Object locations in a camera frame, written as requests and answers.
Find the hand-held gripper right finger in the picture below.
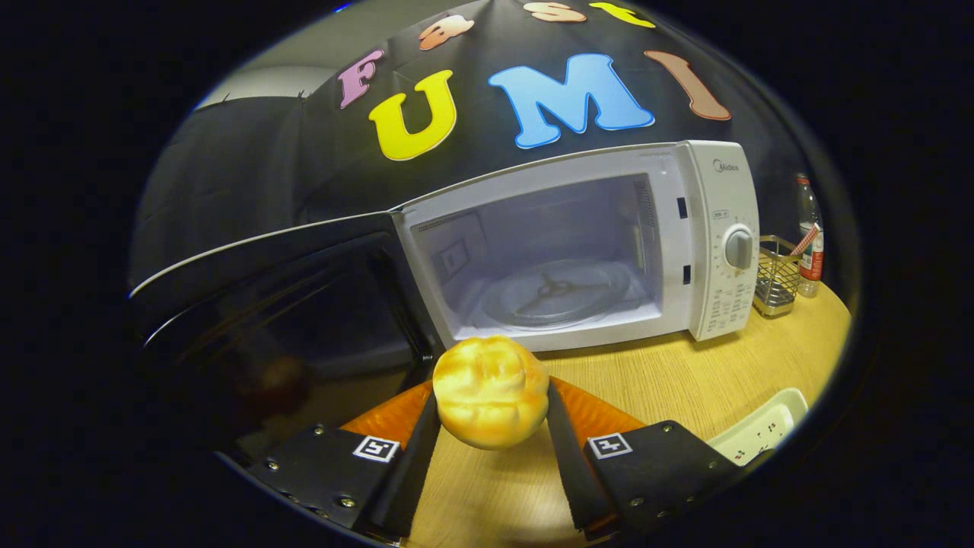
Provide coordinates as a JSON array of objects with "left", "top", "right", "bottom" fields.
[{"left": 546, "top": 377, "right": 743, "bottom": 541}]

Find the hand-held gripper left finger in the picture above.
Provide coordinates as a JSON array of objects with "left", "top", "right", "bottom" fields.
[{"left": 247, "top": 379, "right": 442, "bottom": 543}]

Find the golden bread bun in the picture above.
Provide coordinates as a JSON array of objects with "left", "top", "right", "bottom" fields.
[{"left": 432, "top": 335, "right": 550, "bottom": 451}]

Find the white microwave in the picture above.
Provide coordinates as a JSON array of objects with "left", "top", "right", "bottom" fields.
[{"left": 128, "top": 139, "right": 762, "bottom": 465}]

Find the glass turntable plate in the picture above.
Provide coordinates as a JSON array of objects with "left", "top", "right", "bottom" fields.
[{"left": 482, "top": 259, "right": 632, "bottom": 330}]

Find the cream square plate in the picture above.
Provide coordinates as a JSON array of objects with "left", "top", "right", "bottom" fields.
[{"left": 706, "top": 387, "right": 809, "bottom": 467}]

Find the red label plastic bottle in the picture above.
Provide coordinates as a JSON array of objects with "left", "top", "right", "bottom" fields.
[{"left": 795, "top": 173, "right": 826, "bottom": 298}]

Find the metal wire basket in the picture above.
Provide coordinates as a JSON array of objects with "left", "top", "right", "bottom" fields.
[{"left": 753, "top": 235, "right": 802, "bottom": 317}]

